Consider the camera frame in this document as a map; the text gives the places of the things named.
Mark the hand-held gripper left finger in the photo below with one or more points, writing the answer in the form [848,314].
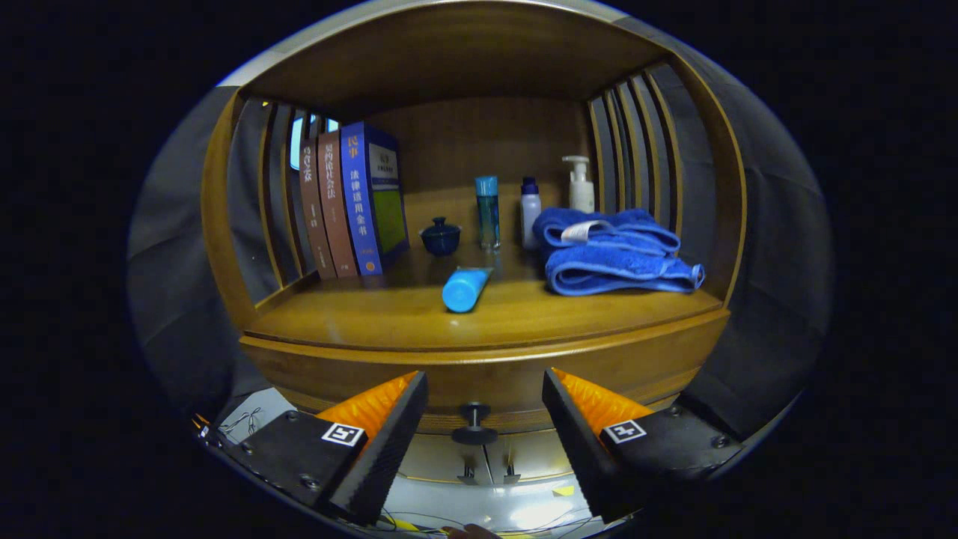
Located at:
[382,442]

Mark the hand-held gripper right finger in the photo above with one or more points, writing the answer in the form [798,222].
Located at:
[580,442]

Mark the blue and white tube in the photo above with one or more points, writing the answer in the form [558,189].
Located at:
[464,290]

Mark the wooden cabinet door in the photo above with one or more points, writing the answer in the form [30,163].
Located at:
[535,460]
[438,458]

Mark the wooden countertop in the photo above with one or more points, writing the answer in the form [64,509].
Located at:
[389,318]

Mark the wooden cabinet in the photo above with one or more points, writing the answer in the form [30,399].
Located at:
[479,60]

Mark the yellow floor tape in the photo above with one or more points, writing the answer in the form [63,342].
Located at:
[563,491]

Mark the folded blue towel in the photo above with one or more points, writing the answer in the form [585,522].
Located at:
[614,273]

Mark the blue lidded teacup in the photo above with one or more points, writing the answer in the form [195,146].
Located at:
[441,239]

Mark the white bottle with blue cap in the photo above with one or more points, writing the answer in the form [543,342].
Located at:
[531,217]

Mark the dark brown book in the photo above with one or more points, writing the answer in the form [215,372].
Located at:
[313,217]

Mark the reddish brown book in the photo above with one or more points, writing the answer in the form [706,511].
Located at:
[335,209]

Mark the thick blue book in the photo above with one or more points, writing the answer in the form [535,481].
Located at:
[359,202]

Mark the teal glass bottle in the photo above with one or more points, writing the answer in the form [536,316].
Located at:
[488,217]

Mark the white pump bottle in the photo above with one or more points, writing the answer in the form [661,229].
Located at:
[581,191]

